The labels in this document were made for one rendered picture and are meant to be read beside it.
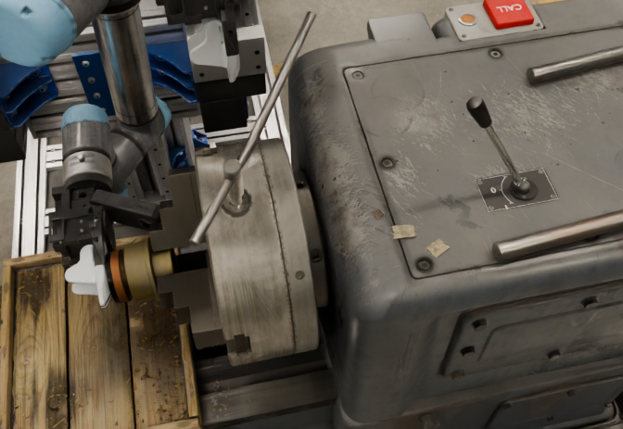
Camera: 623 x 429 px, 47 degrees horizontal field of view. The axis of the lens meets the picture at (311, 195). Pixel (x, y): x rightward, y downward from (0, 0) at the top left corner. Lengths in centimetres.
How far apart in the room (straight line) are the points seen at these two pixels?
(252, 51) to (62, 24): 44
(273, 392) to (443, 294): 44
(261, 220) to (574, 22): 57
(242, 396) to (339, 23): 207
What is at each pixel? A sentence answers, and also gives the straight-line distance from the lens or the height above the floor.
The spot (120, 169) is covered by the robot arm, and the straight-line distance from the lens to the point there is 129.
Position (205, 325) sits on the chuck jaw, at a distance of 97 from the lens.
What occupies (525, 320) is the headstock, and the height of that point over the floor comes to 113.
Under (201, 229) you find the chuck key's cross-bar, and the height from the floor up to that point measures 130.
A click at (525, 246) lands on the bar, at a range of 87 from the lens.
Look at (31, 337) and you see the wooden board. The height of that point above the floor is 89.
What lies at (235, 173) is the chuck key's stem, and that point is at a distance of 84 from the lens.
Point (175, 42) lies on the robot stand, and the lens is 144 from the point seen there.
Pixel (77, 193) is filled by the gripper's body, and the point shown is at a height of 109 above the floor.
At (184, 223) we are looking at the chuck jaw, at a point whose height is 114.
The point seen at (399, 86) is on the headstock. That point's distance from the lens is 102.
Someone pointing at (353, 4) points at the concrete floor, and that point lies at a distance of 312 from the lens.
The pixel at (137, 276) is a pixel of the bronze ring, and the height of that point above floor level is 111.
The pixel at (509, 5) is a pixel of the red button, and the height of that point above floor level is 127.
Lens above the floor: 198
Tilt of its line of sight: 55 degrees down
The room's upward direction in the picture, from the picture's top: straight up
